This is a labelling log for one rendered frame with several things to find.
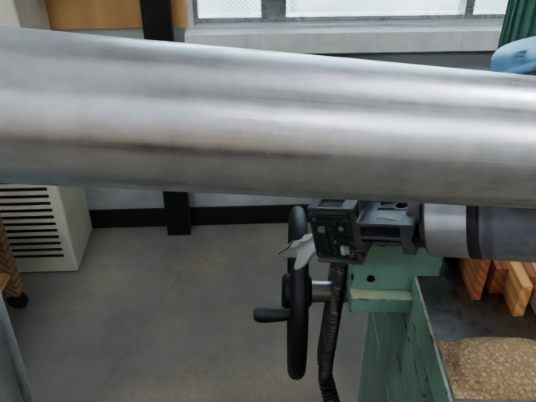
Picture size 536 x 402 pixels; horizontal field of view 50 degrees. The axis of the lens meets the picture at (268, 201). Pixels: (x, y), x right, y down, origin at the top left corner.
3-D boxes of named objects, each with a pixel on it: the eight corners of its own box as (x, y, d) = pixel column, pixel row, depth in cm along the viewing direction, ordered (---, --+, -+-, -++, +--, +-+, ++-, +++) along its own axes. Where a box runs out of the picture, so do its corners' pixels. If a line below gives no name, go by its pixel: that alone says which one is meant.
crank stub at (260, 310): (253, 319, 89) (253, 303, 88) (291, 319, 89) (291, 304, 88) (252, 325, 86) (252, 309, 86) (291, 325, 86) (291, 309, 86)
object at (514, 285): (467, 218, 101) (474, 191, 98) (476, 218, 101) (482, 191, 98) (512, 316, 81) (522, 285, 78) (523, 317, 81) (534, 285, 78)
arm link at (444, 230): (475, 156, 61) (479, 233, 66) (428, 157, 63) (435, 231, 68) (463, 199, 54) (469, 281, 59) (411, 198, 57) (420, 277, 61)
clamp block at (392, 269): (341, 234, 102) (345, 191, 97) (419, 234, 102) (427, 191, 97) (349, 291, 90) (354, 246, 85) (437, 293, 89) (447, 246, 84)
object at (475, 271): (440, 220, 100) (447, 182, 96) (447, 220, 100) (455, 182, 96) (470, 300, 84) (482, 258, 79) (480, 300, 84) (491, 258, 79)
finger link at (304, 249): (264, 273, 72) (312, 240, 66) (281, 246, 76) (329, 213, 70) (281, 291, 72) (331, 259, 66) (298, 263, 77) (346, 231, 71)
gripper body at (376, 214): (300, 205, 62) (413, 207, 56) (325, 167, 68) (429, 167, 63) (313, 263, 65) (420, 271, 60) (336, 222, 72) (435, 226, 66)
